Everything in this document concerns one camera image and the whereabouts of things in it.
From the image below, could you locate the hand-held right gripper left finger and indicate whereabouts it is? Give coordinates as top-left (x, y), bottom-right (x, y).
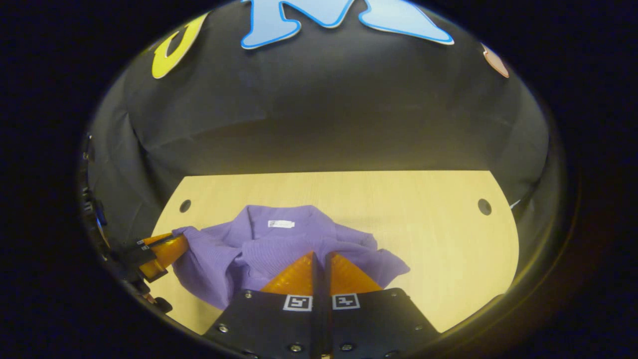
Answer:
top-left (204, 251), bottom-right (319, 359)

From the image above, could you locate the purple collared shirt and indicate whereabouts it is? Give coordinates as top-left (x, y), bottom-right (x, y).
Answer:
top-left (171, 204), bottom-right (411, 312)

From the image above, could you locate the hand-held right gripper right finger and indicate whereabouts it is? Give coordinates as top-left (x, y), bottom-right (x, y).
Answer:
top-left (325, 252), bottom-right (442, 359)

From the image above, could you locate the black backdrop cloth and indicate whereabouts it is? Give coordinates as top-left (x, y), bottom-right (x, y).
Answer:
top-left (80, 0), bottom-right (551, 260)

